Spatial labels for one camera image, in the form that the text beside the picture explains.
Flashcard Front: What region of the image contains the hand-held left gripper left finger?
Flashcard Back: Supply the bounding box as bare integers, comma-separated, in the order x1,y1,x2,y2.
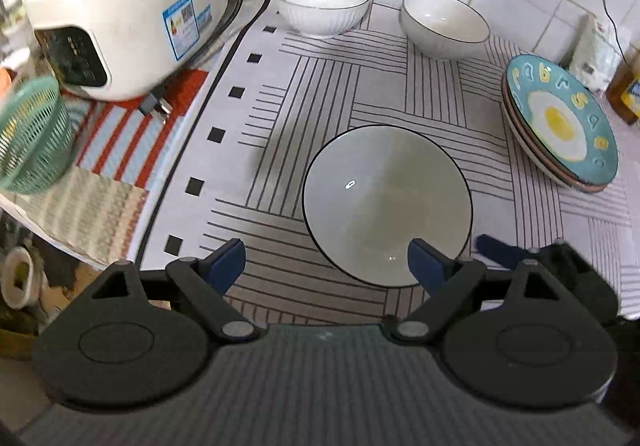
87,239,262,343

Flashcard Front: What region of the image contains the beige woven cloth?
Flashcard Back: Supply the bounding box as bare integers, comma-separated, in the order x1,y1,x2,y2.
0,167,150,267

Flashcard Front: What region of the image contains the green plastic basket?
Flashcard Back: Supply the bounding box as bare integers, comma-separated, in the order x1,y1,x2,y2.
0,75,77,196

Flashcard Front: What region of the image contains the red striped cloth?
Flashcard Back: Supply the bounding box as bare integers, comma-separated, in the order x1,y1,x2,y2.
60,69,211,189

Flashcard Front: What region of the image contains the striped table mat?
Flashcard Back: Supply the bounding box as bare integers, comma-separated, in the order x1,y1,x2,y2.
134,0,640,328

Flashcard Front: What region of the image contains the white bowl with black rim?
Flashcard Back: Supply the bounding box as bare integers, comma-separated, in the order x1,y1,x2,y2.
399,0,491,62
273,0,372,39
301,125,474,288

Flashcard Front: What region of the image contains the amber cooking wine bottle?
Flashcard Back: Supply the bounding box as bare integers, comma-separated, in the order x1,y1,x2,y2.
605,39,640,125

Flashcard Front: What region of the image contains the white round container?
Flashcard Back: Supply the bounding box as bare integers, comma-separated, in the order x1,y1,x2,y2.
0,246,49,311

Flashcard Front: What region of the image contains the clear plastic bag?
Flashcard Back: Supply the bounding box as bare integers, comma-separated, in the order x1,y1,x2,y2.
569,15,624,93

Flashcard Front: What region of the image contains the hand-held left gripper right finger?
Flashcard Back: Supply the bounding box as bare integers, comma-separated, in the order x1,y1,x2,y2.
382,237,560,344

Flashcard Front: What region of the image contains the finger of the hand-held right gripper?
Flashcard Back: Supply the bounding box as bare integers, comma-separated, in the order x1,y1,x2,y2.
475,235,540,273

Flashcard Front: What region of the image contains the white rice cooker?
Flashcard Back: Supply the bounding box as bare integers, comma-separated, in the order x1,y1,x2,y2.
19,0,241,102

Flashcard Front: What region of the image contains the blue fried egg plate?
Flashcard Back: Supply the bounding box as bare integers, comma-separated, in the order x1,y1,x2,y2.
504,54,620,188

